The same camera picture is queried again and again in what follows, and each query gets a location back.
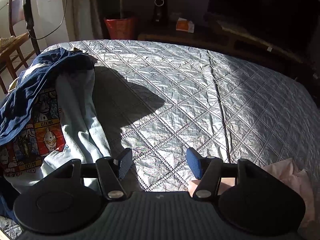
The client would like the light blue cartoon shirt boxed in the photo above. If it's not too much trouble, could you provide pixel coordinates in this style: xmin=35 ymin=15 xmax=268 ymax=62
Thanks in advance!
xmin=1 ymin=70 xmax=111 ymax=193

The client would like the pink garment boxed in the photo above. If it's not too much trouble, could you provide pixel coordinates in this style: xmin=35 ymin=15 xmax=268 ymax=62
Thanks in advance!
xmin=187 ymin=157 xmax=316 ymax=230

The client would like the red plant pot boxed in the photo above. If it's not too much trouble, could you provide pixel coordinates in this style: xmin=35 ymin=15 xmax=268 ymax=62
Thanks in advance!
xmin=104 ymin=18 xmax=136 ymax=40

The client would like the black flat television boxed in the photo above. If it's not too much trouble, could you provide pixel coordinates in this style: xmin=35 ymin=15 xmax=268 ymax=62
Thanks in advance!
xmin=207 ymin=0 xmax=319 ymax=56

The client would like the orange tissue box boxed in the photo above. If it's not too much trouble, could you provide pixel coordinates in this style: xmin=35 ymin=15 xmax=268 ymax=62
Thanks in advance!
xmin=176 ymin=17 xmax=195 ymax=33

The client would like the silver quilted mat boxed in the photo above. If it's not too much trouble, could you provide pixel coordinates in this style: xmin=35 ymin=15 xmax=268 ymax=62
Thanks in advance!
xmin=0 ymin=39 xmax=320 ymax=239

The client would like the beige curtain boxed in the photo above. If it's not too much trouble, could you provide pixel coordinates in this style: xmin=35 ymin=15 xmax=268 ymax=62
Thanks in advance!
xmin=73 ymin=0 xmax=103 ymax=41

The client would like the navy blue garment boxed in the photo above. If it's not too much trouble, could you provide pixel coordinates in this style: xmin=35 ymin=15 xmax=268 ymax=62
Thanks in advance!
xmin=1 ymin=48 xmax=94 ymax=145

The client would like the wooden chair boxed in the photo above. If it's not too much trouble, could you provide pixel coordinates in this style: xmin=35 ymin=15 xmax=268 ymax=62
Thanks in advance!
xmin=1 ymin=0 xmax=36 ymax=80

